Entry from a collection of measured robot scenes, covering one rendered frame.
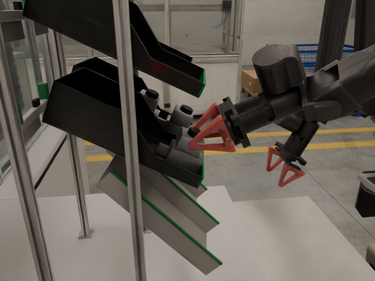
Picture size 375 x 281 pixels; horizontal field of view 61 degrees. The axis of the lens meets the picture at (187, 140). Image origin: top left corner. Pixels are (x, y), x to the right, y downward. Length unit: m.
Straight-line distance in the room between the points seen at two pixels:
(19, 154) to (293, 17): 9.37
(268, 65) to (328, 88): 0.10
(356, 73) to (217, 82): 4.05
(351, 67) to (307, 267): 0.56
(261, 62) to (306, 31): 9.38
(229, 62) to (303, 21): 5.54
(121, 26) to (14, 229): 0.80
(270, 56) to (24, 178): 0.42
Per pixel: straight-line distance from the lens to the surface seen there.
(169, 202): 0.72
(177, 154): 0.57
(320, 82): 0.56
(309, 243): 1.01
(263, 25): 9.38
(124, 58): 0.47
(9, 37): 0.58
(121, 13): 0.46
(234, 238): 0.97
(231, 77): 4.57
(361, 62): 0.54
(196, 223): 0.76
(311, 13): 9.91
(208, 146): 0.56
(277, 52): 0.53
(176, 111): 0.70
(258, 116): 0.55
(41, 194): 1.48
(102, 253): 0.94
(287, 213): 1.11
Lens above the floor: 1.47
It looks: 22 degrees down
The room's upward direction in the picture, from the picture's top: straight up
